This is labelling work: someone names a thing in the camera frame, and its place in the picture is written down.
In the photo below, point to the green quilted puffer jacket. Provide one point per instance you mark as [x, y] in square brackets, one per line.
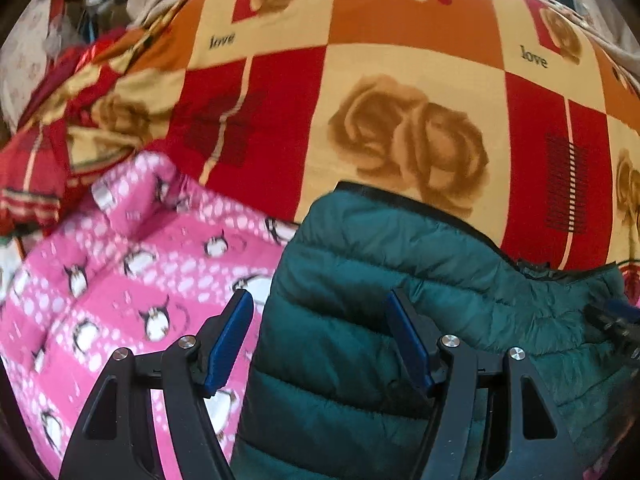
[327, 396]

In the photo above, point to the red rose pattern blanket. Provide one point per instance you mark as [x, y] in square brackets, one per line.
[515, 116]

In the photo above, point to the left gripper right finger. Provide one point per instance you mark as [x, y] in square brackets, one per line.
[493, 416]

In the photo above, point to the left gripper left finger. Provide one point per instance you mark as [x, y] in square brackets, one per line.
[114, 437]

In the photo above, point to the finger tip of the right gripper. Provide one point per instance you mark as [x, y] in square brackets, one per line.
[618, 322]

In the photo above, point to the pink penguin bedsheet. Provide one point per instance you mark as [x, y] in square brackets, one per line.
[147, 257]

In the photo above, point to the pile of clothes background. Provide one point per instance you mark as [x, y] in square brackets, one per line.
[75, 20]

